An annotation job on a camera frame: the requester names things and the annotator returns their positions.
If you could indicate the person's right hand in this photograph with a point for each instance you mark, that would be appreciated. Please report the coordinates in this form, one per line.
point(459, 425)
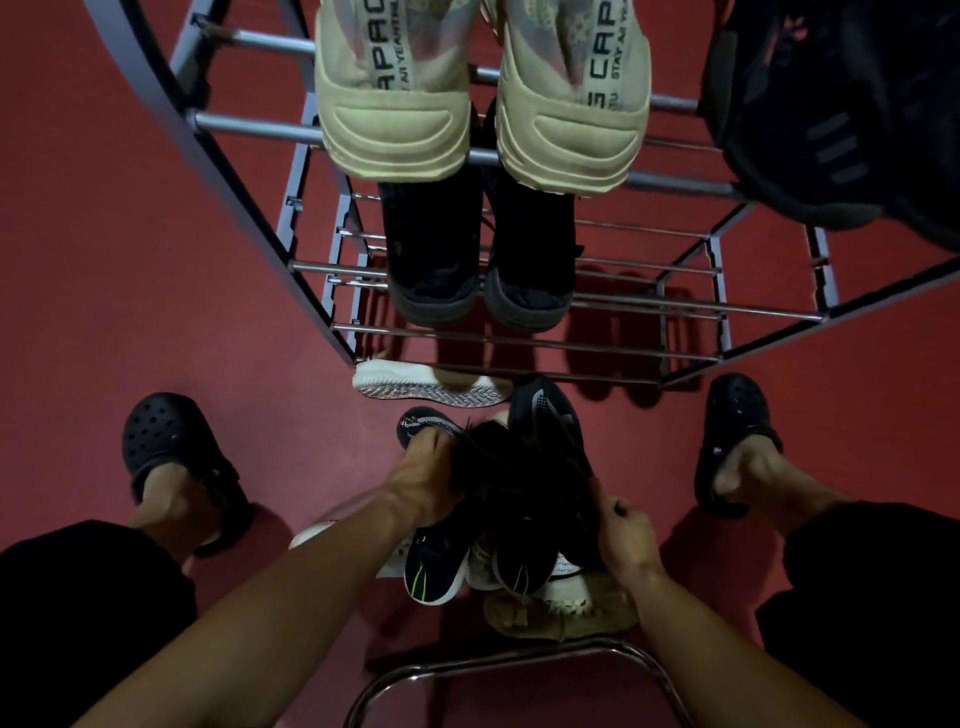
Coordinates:
point(628, 540)

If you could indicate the black sneaker with grey stripe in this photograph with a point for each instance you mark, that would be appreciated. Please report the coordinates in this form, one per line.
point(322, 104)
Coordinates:
point(544, 442)

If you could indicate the white sneaker with patterned sole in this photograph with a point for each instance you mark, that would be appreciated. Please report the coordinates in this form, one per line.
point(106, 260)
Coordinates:
point(427, 384)

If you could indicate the black left clog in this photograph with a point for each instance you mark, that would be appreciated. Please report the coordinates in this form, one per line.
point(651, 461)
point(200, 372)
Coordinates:
point(169, 435)

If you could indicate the person's right leg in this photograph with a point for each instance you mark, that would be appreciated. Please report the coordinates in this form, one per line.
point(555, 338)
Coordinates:
point(772, 480)

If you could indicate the person's left hand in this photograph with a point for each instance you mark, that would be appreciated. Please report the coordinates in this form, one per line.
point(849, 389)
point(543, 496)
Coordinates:
point(424, 480)

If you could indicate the person's right thumb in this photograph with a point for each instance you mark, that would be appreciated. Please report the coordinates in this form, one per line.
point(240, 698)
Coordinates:
point(600, 504)

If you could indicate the person's left forearm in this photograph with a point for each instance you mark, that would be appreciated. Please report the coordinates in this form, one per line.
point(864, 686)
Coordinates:
point(285, 607)

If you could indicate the chrome tube stool frame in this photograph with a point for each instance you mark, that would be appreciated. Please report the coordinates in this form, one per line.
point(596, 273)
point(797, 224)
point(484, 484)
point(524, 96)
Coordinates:
point(525, 654)

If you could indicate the cream printed sneaker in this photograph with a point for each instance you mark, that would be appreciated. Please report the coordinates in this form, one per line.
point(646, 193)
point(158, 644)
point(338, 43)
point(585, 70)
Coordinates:
point(394, 112)
point(574, 127)

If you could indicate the person's leg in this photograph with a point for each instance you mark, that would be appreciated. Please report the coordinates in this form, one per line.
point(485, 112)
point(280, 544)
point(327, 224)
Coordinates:
point(772, 480)
point(169, 510)

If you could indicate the black clog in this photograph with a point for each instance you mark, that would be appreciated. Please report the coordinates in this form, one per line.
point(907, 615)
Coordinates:
point(169, 435)
point(731, 420)

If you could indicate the black suede shoe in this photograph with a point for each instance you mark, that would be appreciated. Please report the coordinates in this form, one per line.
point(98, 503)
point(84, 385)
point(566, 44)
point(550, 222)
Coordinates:
point(531, 262)
point(433, 247)

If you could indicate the grey metal shoe rack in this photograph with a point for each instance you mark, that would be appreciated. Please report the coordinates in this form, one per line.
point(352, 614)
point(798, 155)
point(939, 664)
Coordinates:
point(247, 206)

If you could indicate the black right clog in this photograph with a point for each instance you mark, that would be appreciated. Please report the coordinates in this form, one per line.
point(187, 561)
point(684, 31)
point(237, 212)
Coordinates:
point(731, 420)

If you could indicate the beige worn sneaker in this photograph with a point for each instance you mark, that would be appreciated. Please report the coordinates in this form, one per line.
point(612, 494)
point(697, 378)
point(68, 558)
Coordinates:
point(570, 611)

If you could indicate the person's right forearm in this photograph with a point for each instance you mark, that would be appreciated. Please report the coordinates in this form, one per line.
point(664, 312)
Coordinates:
point(720, 652)

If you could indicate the black shorts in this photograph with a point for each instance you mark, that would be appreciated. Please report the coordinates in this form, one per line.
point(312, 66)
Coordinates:
point(82, 622)

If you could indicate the black sneaker with green stripe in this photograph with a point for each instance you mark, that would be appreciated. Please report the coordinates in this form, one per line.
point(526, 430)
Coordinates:
point(436, 559)

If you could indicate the white knit sneaker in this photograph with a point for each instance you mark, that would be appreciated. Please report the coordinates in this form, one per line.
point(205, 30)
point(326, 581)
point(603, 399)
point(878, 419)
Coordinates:
point(566, 566)

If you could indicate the black striped sports sneaker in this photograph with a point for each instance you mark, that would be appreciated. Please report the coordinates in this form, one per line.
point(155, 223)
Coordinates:
point(926, 150)
point(795, 105)

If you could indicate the person's left leg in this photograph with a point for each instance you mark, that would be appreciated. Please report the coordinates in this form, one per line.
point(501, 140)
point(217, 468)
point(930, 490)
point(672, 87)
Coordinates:
point(169, 510)

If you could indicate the person's left fingers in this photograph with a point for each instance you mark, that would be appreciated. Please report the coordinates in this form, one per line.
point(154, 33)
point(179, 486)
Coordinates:
point(442, 454)

